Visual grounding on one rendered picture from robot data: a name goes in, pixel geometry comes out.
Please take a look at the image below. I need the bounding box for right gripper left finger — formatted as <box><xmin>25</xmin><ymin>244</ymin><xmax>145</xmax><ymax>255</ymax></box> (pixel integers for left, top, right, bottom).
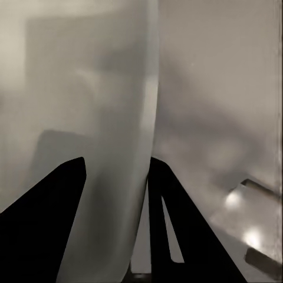
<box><xmin>0</xmin><ymin>157</ymin><xmax>86</xmax><ymax>283</ymax></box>

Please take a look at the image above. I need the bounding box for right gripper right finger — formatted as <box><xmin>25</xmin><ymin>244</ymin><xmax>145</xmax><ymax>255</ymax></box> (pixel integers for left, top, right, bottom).
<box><xmin>148</xmin><ymin>157</ymin><xmax>247</xmax><ymax>283</ymax></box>

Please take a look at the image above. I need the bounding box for bowl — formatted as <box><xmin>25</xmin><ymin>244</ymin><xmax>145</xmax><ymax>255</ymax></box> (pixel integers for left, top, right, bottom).
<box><xmin>0</xmin><ymin>0</ymin><xmax>159</xmax><ymax>283</ymax></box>

